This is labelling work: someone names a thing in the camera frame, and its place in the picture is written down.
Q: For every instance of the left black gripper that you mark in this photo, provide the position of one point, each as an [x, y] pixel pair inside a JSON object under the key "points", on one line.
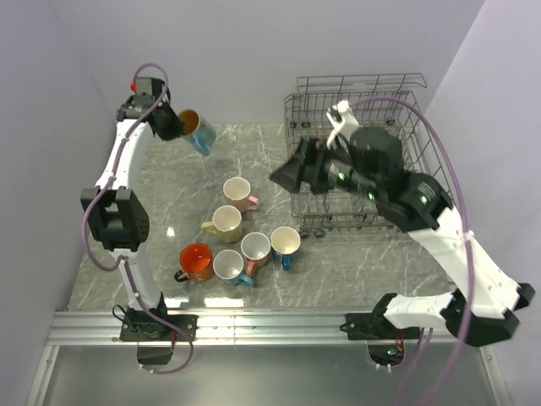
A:
{"points": [[175, 130]]}

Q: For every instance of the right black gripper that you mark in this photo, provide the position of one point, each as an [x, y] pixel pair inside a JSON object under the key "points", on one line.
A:
{"points": [[314, 152]]}

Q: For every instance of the blue mug orange interior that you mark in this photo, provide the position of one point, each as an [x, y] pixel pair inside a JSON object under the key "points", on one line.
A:
{"points": [[198, 131]]}

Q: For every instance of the pink faceted mug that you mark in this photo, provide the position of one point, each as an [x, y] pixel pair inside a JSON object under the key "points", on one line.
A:
{"points": [[237, 193]]}

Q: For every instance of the yellow faceted mug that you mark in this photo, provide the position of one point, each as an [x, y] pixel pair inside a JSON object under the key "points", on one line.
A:
{"points": [[226, 223]]}

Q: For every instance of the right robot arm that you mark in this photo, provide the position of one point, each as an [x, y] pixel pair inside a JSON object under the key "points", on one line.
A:
{"points": [[481, 310]]}

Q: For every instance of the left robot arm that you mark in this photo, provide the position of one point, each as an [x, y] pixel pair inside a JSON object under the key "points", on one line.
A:
{"points": [[116, 226]]}

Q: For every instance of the dark blue mug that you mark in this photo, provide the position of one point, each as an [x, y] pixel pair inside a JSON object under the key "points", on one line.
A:
{"points": [[285, 243]]}

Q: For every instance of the salmon floral mug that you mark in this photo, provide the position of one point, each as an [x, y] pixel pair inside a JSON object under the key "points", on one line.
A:
{"points": [[256, 248]]}

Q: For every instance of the light blue floral mug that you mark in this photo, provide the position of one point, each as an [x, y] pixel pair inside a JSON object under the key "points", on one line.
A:
{"points": [[228, 265]]}

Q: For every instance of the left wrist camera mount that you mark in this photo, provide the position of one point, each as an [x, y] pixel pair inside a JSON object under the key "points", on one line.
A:
{"points": [[148, 90]]}

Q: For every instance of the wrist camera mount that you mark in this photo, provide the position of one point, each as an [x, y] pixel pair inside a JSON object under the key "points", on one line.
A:
{"points": [[342, 121], [148, 90]]}

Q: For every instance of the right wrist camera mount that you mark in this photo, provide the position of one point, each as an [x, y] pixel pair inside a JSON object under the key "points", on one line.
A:
{"points": [[342, 121]]}

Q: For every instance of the wire dish rack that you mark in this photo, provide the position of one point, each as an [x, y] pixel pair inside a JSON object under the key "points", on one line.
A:
{"points": [[380, 100]]}

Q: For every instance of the orange mug black handle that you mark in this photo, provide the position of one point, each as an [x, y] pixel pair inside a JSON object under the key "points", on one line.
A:
{"points": [[195, 264]]}

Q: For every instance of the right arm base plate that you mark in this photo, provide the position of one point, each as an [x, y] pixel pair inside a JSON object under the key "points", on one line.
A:
{"points": [[370, 327]]}

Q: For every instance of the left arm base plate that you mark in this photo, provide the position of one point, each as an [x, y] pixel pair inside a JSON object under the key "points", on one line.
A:
{"points": [[149, 330]]}

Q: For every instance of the aluminium mounting rail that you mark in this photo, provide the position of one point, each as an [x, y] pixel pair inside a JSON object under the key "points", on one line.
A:
{"points": [[214, 327]]}

